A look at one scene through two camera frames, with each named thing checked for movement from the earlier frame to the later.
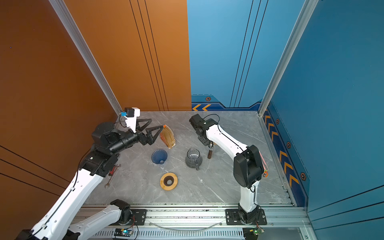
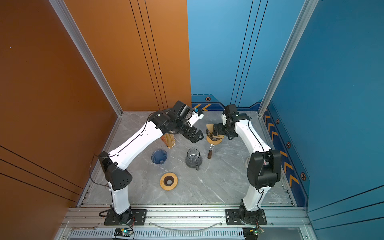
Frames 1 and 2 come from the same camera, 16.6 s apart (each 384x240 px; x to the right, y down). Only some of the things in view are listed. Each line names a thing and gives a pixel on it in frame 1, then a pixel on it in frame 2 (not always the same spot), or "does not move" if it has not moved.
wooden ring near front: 168,181 does not move
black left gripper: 148,139 to 191,135
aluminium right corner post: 306,11 does not move
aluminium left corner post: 86,54 does not move
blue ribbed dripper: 158,156 does not move
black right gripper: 205,142 to 220,126
